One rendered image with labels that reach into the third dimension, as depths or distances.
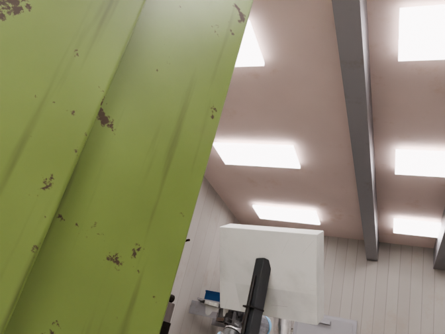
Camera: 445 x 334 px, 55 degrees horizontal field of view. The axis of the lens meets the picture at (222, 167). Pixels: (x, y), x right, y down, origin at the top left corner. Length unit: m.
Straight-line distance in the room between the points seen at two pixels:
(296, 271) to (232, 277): 0.23
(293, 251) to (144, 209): 0.48
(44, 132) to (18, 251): 0.29
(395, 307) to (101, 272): 7.92
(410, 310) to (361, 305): 0.86
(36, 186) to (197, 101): 0.68
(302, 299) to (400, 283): 7.63
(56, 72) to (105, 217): 0.42
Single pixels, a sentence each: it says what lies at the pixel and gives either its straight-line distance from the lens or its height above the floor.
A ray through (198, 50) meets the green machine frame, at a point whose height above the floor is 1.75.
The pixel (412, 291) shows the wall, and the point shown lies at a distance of 8.99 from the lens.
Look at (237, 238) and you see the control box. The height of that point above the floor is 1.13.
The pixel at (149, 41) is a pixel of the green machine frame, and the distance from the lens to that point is 1.54.
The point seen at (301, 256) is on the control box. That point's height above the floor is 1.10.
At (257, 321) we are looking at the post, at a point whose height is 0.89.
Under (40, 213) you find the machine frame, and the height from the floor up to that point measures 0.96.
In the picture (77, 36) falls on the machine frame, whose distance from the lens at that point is 1.30.
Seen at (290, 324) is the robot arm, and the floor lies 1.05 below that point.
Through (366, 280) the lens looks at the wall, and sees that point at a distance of 9.02.
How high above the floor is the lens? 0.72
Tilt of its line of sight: 25 degrees up
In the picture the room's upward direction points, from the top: 15 degrees clockwise
